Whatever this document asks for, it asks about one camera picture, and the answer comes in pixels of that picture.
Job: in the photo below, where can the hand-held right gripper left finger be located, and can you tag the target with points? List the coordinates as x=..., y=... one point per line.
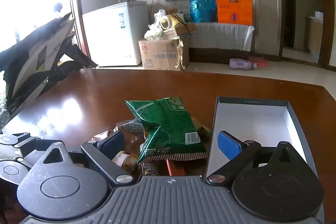
x=113, y=141

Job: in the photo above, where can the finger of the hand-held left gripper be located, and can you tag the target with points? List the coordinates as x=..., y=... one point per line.
x=34, y=148

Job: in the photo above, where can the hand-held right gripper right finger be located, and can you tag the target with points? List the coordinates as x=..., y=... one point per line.
x=228, y=146

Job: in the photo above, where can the clear sunflower seed packet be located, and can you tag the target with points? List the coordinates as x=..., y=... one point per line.
x=131, y=128

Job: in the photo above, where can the green snack bag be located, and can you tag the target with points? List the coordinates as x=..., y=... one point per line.
x=168, y=127

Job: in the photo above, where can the orange-red snack bar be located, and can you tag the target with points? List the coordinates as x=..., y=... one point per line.
x=174, y=167

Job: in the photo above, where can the orange square snack packet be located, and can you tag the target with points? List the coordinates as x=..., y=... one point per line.
x=103, y=136

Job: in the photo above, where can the beige snack packet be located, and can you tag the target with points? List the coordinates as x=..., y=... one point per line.
x=201, y=128

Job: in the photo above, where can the purple plastic bottle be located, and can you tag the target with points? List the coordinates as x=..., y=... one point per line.
x=240, y=64

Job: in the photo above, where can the pink flat pack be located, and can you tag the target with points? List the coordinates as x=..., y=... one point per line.
x=260, y=62

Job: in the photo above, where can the white and black scooter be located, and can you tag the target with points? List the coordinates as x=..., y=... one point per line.
x=29, y=56

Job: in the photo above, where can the large cardboard box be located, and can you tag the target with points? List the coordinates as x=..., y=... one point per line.
x=160, y=56

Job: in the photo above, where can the white chest freezer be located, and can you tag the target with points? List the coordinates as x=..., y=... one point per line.
x=110, y=35

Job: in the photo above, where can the pale crumpled bundle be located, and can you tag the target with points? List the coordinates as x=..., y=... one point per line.
x=155, y=34

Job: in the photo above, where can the small cardboard box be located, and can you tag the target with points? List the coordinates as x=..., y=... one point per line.
x=183, y=29

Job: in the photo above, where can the white plastic bag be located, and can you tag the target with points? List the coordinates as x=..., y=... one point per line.
x=158, y=18

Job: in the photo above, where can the yellow tape roll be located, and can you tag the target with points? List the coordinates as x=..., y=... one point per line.
x=170, y=20

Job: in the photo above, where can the orange shopping bag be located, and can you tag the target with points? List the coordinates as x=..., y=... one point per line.
x=233, y=8

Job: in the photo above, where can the light wooden cabinet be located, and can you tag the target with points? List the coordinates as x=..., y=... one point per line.
x=313, y=35

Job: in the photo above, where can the blue plastic bag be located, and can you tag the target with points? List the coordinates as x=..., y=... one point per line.
x=202, y=7

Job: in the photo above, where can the white container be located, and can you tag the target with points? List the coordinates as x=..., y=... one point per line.
x=319, y=15

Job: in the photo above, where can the brown window frame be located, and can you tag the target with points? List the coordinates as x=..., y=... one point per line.
x=78, y=16

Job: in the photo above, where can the dark wooden door frame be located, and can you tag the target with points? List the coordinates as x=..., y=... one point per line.
x=326, y=29

